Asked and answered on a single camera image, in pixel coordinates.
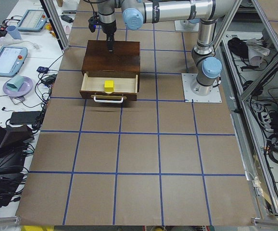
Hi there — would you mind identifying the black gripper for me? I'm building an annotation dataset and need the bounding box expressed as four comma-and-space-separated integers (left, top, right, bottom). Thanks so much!
101, 20, 116, 52

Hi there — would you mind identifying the yellow block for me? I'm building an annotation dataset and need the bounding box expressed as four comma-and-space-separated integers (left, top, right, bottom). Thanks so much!
104, 80, 114, 93

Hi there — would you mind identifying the light wooden drawer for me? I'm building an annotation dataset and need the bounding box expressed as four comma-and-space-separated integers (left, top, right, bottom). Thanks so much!
80, 71, 139, 103

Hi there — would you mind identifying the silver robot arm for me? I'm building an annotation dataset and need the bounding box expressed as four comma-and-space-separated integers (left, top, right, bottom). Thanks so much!
89, 0, 240, 57

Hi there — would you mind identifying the dark wooden drawer cabinet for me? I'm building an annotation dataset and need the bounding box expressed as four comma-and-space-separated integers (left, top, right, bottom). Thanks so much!
81, 40, 140, 73

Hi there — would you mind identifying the pink white mug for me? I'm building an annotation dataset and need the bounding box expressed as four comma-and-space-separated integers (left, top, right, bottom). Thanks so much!
63, 25, 71, 35

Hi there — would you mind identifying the black power adapter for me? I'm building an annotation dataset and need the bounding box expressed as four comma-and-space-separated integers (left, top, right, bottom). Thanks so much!
61, 15, 74, 23

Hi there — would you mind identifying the small blue black device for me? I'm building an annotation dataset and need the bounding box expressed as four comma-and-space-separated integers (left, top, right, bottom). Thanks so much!
37, 66, 49, 74

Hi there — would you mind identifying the blue teach pendant far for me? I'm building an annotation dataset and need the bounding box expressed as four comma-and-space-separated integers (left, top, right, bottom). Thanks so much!
17, 10, 48, 32

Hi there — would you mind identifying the blue teach pendant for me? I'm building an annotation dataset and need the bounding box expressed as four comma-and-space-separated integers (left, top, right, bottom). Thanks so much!
0, 46, 28, 77
17, 10, 48, 32

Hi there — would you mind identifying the light blue plastic cup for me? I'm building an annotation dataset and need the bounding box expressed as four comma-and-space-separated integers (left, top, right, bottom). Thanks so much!
6, 25, 22, 40

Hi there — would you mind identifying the blue teach pendant near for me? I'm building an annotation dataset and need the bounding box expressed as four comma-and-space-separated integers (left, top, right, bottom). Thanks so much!
0, 46, 28, 77

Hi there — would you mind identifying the purple plate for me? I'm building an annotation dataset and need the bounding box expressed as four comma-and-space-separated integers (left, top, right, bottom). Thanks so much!
2, 75, 33, 97

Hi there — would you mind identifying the teal box on plate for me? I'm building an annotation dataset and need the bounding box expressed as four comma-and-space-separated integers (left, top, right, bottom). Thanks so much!
6, 75, 28, 92

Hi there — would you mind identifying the black laptop charger brick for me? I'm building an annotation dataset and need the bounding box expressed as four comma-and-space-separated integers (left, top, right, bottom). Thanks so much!
9, 111, 41, 125

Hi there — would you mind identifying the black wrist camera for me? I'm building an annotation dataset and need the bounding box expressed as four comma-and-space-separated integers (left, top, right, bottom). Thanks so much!
88, 15, 99, 33

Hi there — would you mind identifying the aluminium frame post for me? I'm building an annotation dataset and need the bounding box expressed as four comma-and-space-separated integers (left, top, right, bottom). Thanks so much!
40, 0, 69, 51

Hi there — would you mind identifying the white drawer handle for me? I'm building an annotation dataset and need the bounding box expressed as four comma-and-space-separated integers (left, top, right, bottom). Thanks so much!
91, 95, 127, 103

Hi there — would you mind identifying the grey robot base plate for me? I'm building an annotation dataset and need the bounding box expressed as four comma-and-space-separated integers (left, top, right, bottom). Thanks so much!
181, 73, 222, 103

